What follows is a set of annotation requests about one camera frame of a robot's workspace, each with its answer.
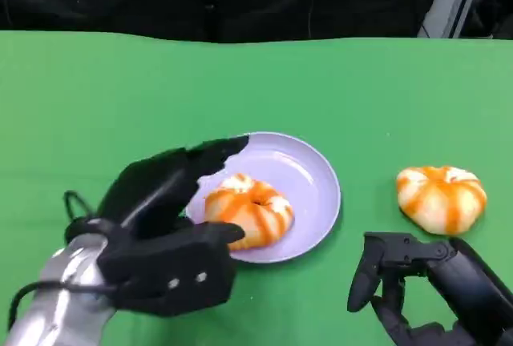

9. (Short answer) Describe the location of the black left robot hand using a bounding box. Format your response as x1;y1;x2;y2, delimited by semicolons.
95;134;251;245

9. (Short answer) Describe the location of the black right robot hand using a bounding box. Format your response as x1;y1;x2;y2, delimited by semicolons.
346;231;513;346

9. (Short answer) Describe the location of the orange and white bread roll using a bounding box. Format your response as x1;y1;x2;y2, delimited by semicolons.
204;172;296;251
396;165;488;237

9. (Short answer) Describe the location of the green table cloth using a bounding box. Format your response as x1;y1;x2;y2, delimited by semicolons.
0;30;513;346

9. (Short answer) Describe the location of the lilac plate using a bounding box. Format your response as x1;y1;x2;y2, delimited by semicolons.
184;131;342;265

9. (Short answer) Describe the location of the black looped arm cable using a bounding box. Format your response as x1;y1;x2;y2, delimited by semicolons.
63;190;102;243

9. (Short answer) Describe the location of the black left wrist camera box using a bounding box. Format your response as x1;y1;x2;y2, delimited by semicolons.
98;226;237;318

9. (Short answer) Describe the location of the grey metal frame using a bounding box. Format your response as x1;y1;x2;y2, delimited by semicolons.
416;0;488;39

